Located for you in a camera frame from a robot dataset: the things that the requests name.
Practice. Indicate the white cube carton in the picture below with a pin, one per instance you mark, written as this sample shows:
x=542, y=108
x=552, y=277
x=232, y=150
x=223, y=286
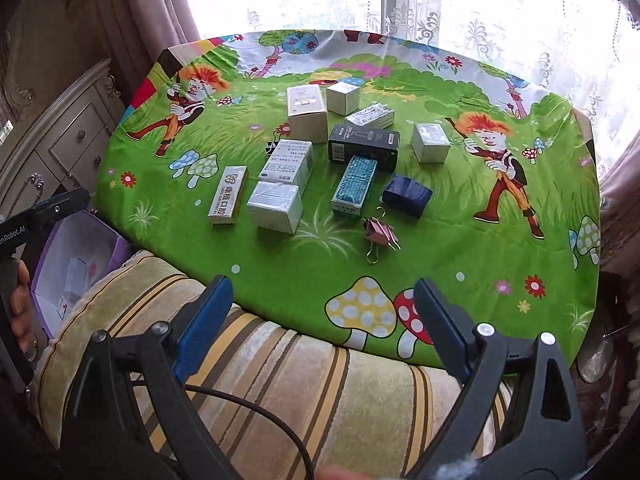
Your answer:
x=431, y=144

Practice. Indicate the green cartoon printed tablecloth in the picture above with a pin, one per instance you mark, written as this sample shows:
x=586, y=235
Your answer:
x=350, y=260

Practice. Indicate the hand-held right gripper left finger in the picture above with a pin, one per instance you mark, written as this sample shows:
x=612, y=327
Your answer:
x=205, y=332

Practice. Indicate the dark blue carton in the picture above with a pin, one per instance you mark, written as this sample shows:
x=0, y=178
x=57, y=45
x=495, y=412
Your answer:
x=407, y=196

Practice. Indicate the white medicine carton with text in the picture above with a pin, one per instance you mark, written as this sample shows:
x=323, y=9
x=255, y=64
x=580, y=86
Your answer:
x=287, y=165

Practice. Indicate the black binder clip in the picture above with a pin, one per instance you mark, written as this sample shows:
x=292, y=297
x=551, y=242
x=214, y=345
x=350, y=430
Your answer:
x=271, y=149

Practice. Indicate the teal patterned long carton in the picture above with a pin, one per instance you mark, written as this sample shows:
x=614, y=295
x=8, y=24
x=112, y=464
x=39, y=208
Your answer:
x=354, y=185

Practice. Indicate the black rectangular carton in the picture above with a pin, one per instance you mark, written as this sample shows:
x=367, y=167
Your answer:
x=362, y=145

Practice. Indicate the white paper with pink stain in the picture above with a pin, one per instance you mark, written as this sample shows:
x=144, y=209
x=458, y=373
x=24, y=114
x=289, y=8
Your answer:
x=95, y=275

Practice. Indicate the beige drape curtain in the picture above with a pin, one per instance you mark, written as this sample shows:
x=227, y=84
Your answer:
x=620, y=195
x=145, y=20

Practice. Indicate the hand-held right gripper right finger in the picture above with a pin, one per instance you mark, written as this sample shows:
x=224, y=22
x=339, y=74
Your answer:
x=445, y=327

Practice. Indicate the white carton with fine print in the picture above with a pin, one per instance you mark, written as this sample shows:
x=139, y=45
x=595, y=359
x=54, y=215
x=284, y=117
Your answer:
x=76, y=275

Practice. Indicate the white ornate dresser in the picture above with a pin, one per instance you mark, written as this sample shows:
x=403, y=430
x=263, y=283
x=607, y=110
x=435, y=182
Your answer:
x=55, y=125

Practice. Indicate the person's left hand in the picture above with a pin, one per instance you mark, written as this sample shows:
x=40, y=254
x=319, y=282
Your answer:
x=22, y=305

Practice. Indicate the white dresser drawer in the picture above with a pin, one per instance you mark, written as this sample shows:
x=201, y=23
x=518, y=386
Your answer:
x=75, y=127
x=95, y=160

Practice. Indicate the small white red-marked carton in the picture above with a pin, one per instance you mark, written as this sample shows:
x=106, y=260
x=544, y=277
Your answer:
x=62, y=307

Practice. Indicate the small white square carton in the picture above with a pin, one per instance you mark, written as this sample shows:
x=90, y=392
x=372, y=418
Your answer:
x=342, y=97

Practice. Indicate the pink binder clip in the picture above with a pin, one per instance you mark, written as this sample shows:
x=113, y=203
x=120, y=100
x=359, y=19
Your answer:
x=380, y=234

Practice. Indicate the white printed flat packet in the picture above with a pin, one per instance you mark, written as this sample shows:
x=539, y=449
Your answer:
x=370, y=116

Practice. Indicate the round shiny glass object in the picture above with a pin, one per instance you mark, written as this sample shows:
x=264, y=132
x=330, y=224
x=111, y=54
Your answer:
x=597, y=357

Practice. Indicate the plain white wrapped carton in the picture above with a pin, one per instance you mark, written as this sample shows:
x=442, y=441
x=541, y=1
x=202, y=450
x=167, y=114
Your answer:
x=275, y=207

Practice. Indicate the purple cardboard box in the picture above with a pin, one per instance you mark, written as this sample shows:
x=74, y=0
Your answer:
x=107, y=255

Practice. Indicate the white lace sheer curtain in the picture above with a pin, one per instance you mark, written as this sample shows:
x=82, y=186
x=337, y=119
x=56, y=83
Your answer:
x=450, y=5

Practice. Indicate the tall beige carton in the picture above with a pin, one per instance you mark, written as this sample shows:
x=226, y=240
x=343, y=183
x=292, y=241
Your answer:
x=306, y=115

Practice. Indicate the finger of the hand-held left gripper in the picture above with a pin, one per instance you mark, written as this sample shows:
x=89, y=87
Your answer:
x=56, y=207

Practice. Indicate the white label card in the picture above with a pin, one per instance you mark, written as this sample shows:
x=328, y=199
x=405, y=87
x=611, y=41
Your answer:
x=228, y=195

